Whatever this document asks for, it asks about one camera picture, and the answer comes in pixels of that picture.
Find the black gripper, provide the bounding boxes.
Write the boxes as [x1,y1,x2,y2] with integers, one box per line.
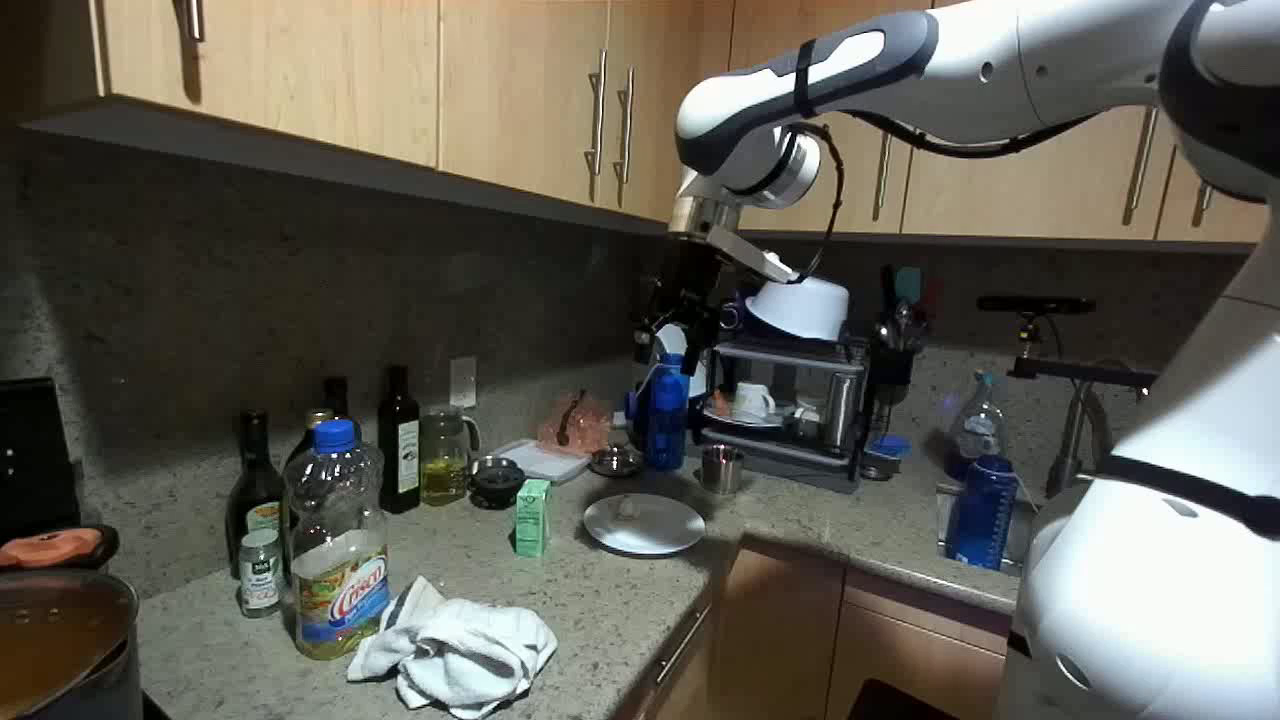
[671,239,735,343]

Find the clear oil bottle blue cap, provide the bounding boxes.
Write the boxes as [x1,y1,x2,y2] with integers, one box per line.
[278,412,395,662]

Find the white round plate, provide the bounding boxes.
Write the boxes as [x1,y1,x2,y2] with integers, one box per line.
[580,490,710,559]

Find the glass oil cruet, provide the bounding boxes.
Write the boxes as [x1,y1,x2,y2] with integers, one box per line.
[421,402,482,509]

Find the dark cooking pot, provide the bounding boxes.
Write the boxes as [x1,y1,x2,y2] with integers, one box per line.
[0,568,142,720]

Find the white jug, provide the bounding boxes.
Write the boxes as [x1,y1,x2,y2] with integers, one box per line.
[647,319,695,366]

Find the white bowl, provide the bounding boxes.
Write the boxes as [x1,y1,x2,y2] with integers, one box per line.
[741,271,855,343]

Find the white mug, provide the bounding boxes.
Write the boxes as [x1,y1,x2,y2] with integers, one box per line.
[728,381,782,432]

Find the blue water bottle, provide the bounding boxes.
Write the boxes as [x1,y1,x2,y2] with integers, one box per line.
[637,353,695,477]

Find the black dish rack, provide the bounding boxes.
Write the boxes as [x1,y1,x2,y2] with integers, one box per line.
[691,333,876,492]

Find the steel cup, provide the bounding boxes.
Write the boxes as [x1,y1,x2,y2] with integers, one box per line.
[695,441,749,496]

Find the pink plastic bag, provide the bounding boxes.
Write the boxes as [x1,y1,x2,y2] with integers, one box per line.
[533,390,616,458]

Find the small steel bowl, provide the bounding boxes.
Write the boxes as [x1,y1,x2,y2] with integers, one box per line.
[588,444,644,485]

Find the black utensil holder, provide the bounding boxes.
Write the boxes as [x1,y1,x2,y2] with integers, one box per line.
[865,260,927,458]

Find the blue-rim small cup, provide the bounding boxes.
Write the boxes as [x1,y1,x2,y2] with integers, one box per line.
[855,432,917,485]

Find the black round lid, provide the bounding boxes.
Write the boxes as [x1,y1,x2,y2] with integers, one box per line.
[466,454,528,513]

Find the clear soap bottle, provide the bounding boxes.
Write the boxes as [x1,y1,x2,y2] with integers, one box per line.
[953,367,1011,464]

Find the dark bottle white label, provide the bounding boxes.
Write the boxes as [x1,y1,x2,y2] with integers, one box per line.
[377,362,423,517]

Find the wooden lower cabinets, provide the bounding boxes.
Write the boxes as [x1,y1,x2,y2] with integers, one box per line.
[622,532,1021,720]

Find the wooden cabinets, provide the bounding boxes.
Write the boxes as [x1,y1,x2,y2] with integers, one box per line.
[90,0,1271,253]
[622,532,1021,720]

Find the blue dish soap bottle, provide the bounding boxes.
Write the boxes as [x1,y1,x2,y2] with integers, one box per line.
[939,454,1024,575]

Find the slim dark glass bottle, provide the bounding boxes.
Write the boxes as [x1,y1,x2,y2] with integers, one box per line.
[314,375,368,444]

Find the wooden upper cabinets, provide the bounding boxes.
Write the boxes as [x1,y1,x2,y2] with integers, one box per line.
[90,0,1271,253]

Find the white dish towel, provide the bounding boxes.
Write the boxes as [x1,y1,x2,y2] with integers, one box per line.
[345,572,560,720]

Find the dark bottle yellow label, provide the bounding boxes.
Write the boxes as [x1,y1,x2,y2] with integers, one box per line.
[218,410,290,583]

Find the small white-label jar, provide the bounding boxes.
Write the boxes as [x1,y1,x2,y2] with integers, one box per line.
[234,521,288,617]

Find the metal cabinet handle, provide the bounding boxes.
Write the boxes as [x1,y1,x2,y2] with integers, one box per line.
[609,70,638,211]
[171,0,212,110]
[580,55,609,210]

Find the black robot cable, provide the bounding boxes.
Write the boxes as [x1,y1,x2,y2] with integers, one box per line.
[745,113,1072,287]

